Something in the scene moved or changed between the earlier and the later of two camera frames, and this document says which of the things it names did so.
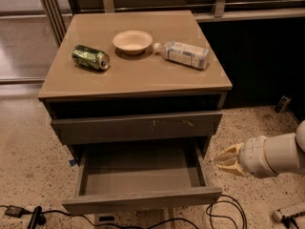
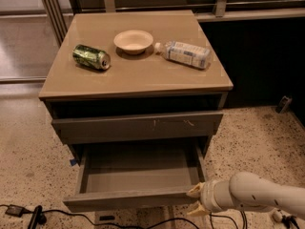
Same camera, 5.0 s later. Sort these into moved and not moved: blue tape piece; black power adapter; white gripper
Moved: white gripper
Not moved: black power adapter; blue tape piece
